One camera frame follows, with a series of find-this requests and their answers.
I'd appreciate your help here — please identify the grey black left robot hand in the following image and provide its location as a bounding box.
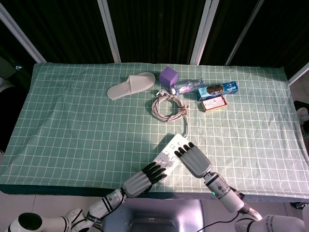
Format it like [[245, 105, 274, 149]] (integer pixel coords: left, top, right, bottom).
[[123, 162, 168, 198]]

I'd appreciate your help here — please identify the grey black right robot hand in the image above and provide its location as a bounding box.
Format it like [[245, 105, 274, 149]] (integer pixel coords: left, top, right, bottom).
[[174, 142, 212, 179]]

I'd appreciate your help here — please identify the white power strip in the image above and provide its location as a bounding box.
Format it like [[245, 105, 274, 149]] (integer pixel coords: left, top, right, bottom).
[[153, 133, 191, 174]]

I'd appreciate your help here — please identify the metal robot torso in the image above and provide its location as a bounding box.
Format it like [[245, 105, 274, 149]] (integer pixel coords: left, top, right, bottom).
[[101, 199, 211, 232]]

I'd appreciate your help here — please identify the red yellow flat box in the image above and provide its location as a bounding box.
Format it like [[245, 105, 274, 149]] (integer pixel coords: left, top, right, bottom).
[[200, 95, 228, 113]]

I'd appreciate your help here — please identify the clear plastic water bottle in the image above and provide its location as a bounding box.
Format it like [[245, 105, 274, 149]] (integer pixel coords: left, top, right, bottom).
[[170, 78, 206, 95]]

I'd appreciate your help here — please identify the blue cookie box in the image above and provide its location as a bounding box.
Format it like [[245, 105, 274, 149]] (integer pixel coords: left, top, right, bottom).
[[195, 81, 239, 102]]

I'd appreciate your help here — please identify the purple foam cube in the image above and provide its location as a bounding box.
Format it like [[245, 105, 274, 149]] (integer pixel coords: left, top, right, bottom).
[[158, 67, 179, 87]]

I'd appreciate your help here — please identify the green checkered tablecloth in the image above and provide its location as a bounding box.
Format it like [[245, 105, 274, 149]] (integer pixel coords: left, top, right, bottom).
[[0, 62, 309, 200]]

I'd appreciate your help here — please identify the white disposable slipper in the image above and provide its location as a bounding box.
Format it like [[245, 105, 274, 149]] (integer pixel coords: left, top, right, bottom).
[[107, 72, 156, 101]]

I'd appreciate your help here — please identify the dark curtain panel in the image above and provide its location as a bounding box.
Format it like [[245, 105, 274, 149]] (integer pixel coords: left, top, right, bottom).
[[107, 0, 206, 65], [200, 0, 259, 66], [0, 0, 115, 64], [229, 0, 309, 78]]

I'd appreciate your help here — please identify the grey cable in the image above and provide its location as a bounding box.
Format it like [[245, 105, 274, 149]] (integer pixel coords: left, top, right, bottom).
[[151, 89, 190, 138]]

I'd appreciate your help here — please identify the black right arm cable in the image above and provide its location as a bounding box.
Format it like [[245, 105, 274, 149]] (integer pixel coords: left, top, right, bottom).
[[193, 210, 244, 232]]

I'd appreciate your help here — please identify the white window frame post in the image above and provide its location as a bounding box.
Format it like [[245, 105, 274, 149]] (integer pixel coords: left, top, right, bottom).
[[0, 3, 46, 63], [225, 0, 265, 66], [288, 61, 309, 85], [190, 0, 219, 65], [98, 0, 121, 63]]

